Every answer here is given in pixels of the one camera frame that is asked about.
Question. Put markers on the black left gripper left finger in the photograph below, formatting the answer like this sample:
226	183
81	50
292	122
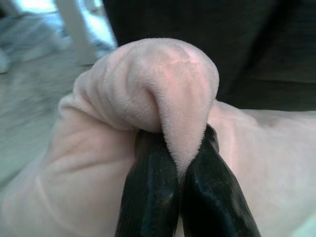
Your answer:
150	192

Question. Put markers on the white side table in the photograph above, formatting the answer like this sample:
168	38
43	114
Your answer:
76	32

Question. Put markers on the dark brown fabric sofa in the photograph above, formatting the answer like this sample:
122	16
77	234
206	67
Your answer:
247	37

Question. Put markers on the pink plush pillow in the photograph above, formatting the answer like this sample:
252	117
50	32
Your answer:
148	86

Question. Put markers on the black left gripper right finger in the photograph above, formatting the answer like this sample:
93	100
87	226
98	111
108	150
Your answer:
214	197

